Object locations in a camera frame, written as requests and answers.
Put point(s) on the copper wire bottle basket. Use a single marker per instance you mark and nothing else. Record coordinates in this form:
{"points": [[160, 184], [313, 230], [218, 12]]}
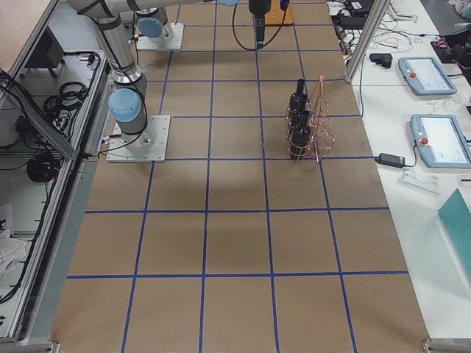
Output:
{"points": [[321, 140]]}

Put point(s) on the aluminium frame post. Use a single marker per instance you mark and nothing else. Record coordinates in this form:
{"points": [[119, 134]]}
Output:
{"points": [[372, 23]]}

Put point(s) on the teach pendant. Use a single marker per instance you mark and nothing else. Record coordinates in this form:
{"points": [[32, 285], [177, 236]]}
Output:
{"points": [[440, 141], [425, 76]]}

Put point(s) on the wooden tray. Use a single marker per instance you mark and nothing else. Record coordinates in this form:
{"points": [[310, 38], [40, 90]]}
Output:
{"points": [[281, 14]]}

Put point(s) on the clear acrylic stand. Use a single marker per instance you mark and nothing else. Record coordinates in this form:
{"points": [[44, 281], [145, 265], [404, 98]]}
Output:
{"points": [[428, 183]]}

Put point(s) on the black power adapter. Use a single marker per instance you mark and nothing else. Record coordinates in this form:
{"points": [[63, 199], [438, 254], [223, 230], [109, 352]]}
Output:
{"points": [[391, 160]]}

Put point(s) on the dark wine bottle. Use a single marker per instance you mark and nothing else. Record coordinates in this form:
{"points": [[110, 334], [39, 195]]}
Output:
{"points": [[299, 98], [300, 136], [295, 117]]}

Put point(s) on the dark wine bottle front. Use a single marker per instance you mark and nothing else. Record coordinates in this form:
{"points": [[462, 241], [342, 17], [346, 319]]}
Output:
{"points": [[300, 136]]}

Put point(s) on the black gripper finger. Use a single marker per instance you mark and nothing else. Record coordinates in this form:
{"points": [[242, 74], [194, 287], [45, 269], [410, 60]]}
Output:
{"points": [[259, 31]]}

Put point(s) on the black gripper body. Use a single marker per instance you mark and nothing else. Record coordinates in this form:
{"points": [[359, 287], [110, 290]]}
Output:
{"points": [[257, 8]]}

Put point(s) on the white cloth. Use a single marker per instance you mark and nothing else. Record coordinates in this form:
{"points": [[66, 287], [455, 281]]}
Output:
{"points": [[13, 250]]}

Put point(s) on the teal book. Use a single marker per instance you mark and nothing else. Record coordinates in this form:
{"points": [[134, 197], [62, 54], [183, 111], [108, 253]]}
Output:
{"points": [[455, 215]]}

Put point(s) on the lower teach pendant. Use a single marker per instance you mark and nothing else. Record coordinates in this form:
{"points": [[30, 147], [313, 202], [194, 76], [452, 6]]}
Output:
{"points": [[440, 141]]}

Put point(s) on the upper teach pendant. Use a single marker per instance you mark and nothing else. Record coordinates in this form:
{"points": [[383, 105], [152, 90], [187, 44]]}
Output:
{"points": [[425, 76]]}

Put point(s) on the small black camera device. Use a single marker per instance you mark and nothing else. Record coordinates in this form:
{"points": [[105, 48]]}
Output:
{"points": [[382, 59]]}

